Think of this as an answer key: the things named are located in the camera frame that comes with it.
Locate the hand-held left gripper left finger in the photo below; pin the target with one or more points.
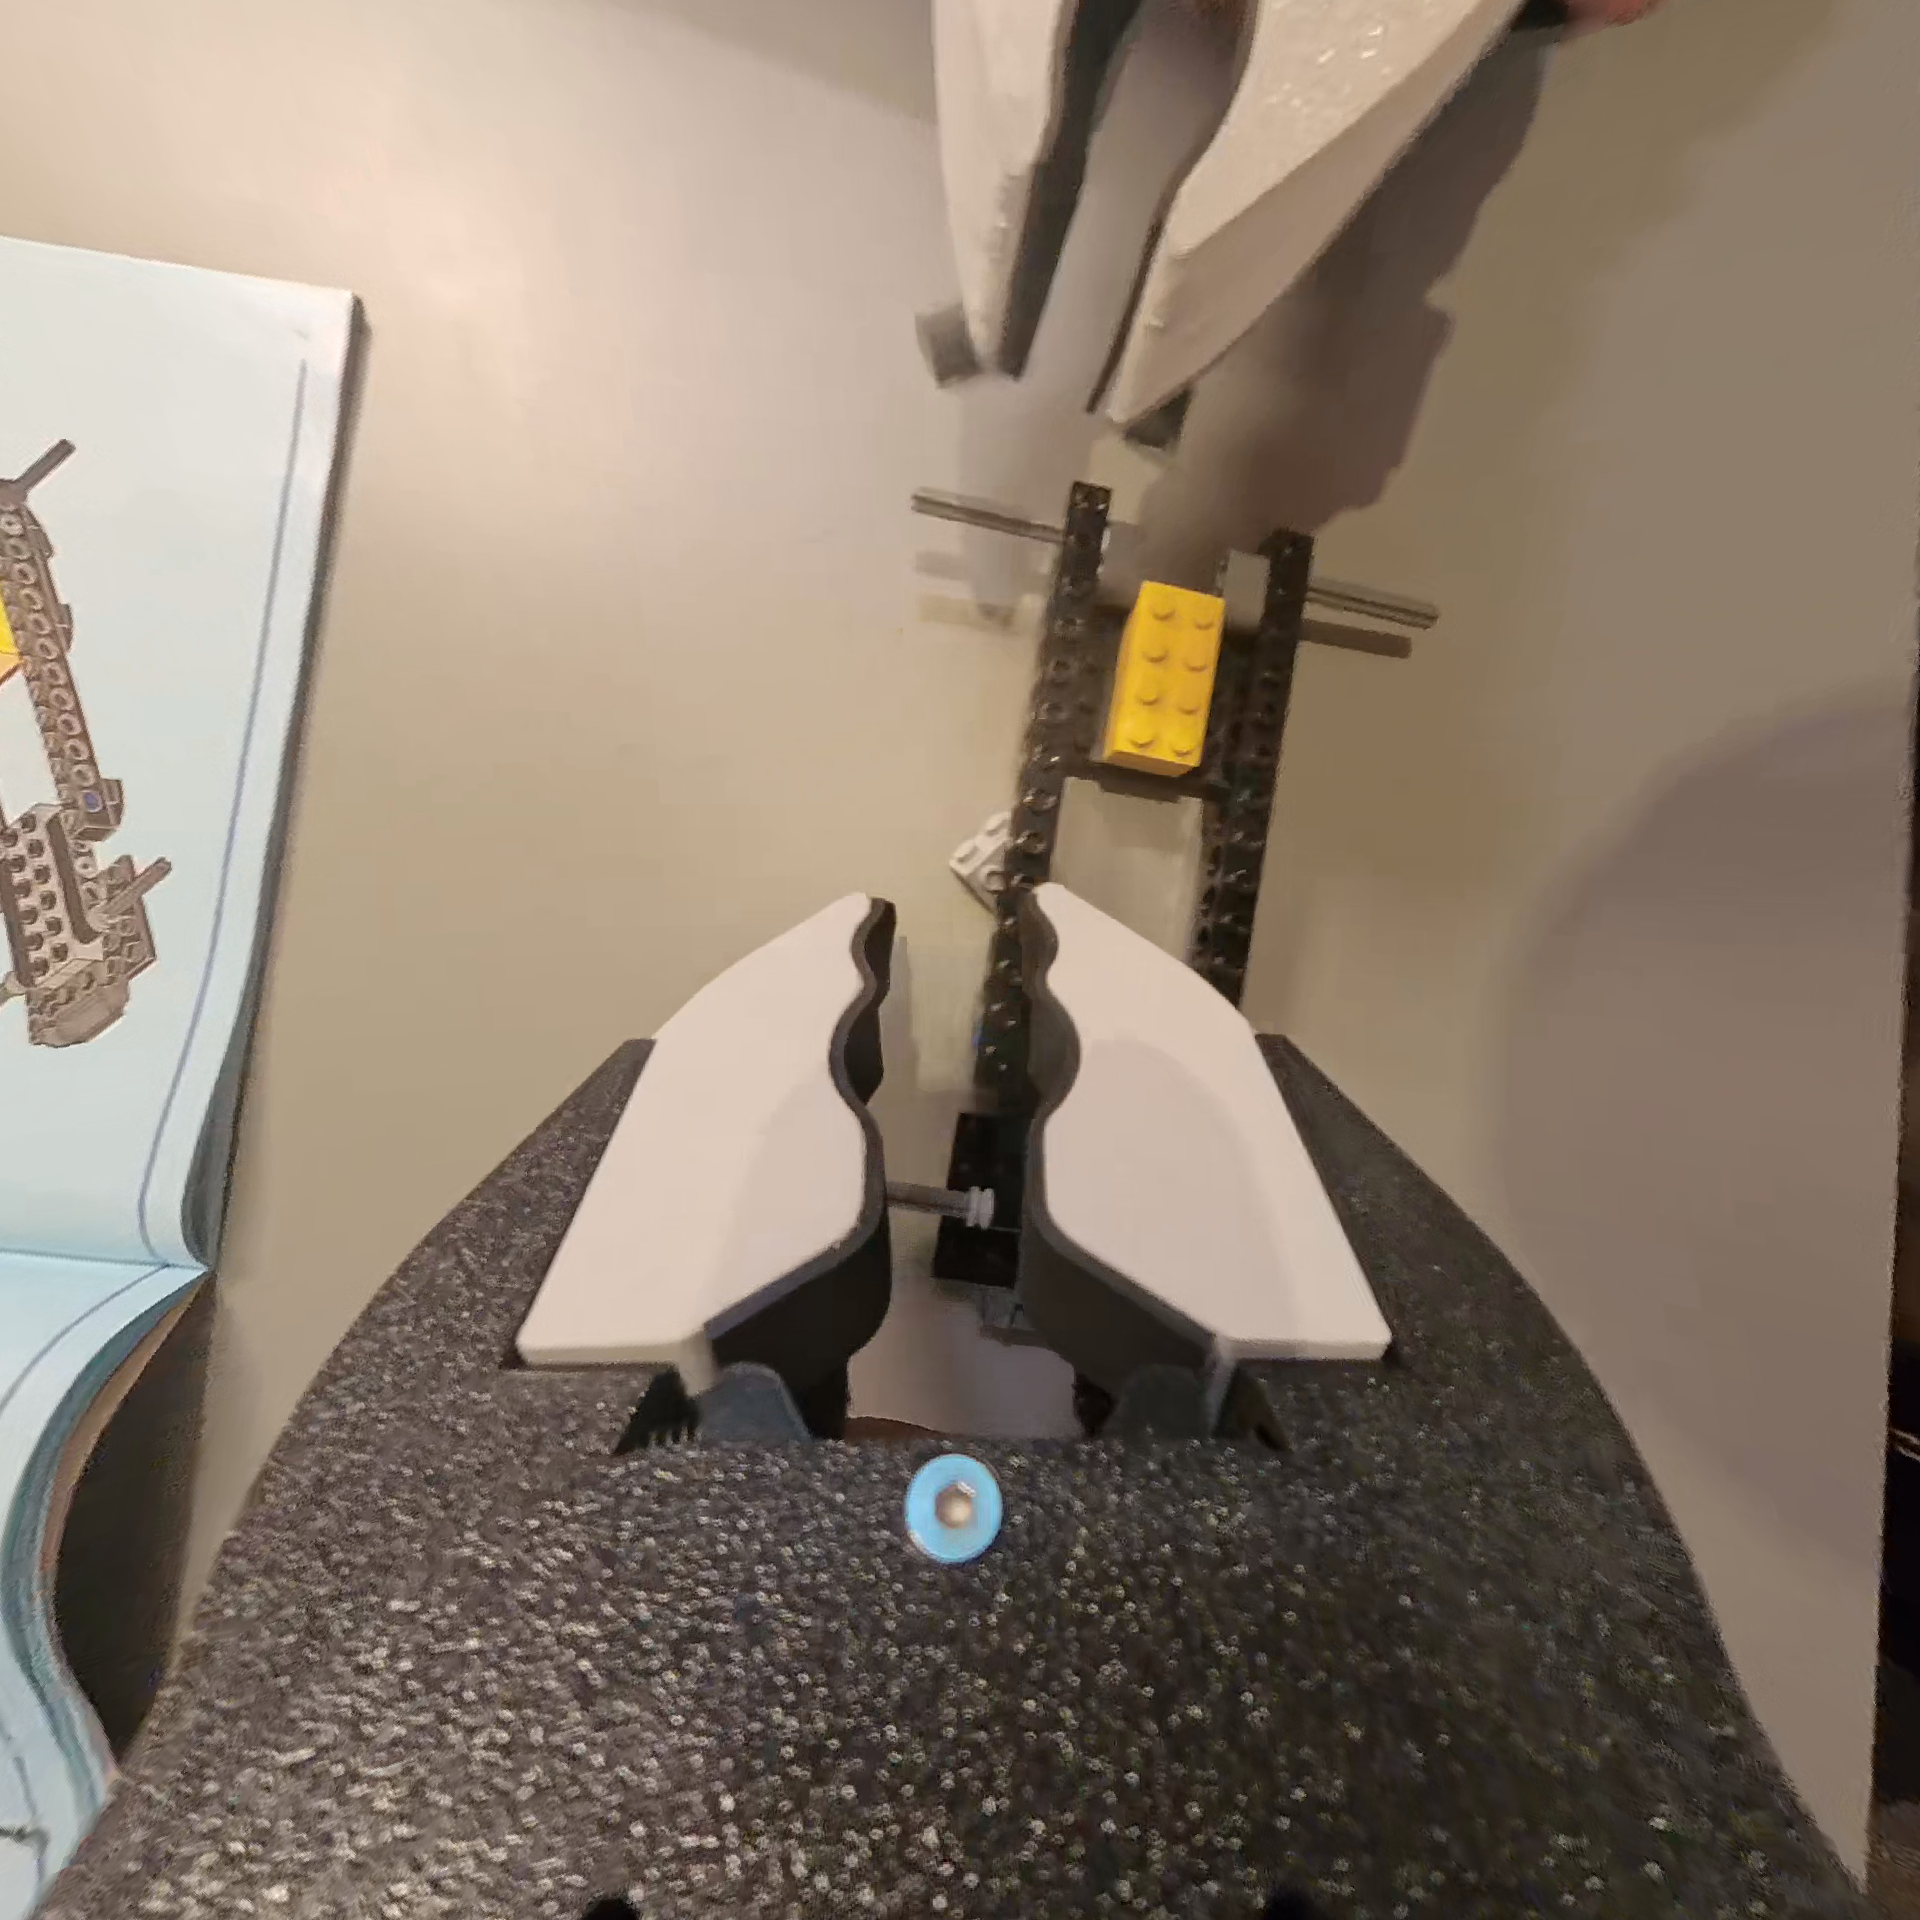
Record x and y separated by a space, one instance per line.
704 1154

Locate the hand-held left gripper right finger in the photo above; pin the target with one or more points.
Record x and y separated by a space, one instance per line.
1186 1154

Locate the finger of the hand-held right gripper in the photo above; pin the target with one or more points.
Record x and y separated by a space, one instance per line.
1319 148
998 148

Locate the black toy brick model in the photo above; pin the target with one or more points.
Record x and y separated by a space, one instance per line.
1172 675

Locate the person's right hand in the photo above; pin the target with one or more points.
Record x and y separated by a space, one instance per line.
1613 10

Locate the small light grey toy brick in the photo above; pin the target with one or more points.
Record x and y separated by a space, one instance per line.
983 858

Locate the light blue instruction booklet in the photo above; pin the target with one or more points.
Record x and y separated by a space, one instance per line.
149 629

